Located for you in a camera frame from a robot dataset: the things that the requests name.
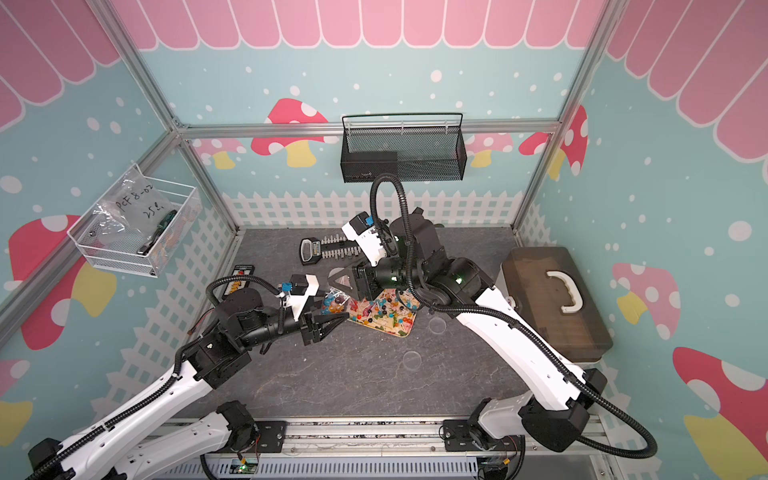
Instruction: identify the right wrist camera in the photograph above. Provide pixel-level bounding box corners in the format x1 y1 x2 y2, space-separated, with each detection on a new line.
342 212 387 267

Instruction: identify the clear candy jar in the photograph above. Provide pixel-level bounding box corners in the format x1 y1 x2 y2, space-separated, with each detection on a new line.
321 289 351 315

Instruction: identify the black socket holder rail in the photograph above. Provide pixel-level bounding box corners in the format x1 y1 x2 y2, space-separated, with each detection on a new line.
299 235 362 265

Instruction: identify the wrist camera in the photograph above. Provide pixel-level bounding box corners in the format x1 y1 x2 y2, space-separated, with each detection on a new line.
279 274 319 322
342 212 387 267

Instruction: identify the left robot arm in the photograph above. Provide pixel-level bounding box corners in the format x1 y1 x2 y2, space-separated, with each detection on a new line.
29 275 348 479

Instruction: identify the clear plastic zip bag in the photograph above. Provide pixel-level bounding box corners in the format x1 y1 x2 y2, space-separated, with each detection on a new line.
88 166 177 251

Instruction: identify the white wire basket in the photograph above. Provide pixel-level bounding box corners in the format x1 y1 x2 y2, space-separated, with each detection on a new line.
67 164 202 278

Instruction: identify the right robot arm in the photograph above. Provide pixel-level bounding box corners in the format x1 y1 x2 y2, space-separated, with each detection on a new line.
329 173 658 459

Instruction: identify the pile of lollipops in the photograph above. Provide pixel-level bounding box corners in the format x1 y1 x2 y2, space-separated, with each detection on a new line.
349 289 421 332

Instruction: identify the floral rectangular tray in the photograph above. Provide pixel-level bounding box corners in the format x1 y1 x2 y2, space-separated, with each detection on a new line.
345 281 425 339

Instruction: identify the black wire mesh basket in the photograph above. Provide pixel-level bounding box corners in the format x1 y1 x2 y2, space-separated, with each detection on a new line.
341 112 468 182

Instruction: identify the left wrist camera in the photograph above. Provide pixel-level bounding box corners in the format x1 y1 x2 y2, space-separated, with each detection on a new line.
279 274 319 322

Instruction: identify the brown plastic toolbox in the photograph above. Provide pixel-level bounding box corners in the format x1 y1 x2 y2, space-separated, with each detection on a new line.
496 246 613 364

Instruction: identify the black box in basket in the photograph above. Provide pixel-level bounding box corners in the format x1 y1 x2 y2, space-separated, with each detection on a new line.
340 151 398 183

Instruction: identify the green tool in basket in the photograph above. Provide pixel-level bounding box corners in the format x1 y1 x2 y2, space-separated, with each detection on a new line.
136 210 177 256

